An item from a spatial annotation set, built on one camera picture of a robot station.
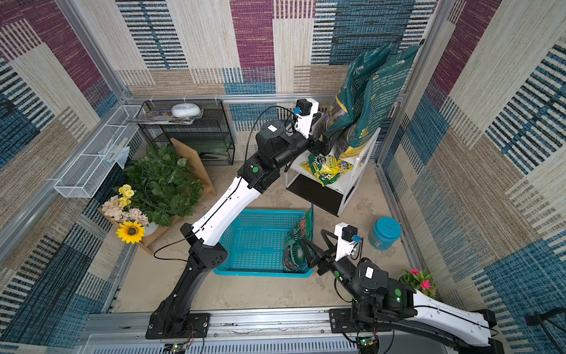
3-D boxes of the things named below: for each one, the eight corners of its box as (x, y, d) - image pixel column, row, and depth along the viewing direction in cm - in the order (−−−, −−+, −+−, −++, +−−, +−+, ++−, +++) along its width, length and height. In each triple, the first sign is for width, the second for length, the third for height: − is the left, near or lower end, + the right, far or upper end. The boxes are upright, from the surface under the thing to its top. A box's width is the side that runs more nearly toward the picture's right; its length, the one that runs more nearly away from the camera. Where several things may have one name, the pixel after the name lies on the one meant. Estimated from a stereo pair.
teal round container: (370, 252, 92) (380, 238, 82) (365, 232, 98) (374, 217, 88) (392, 252, 92) (405, 238, 82) (386, 232, 98) (397, 217, 88)
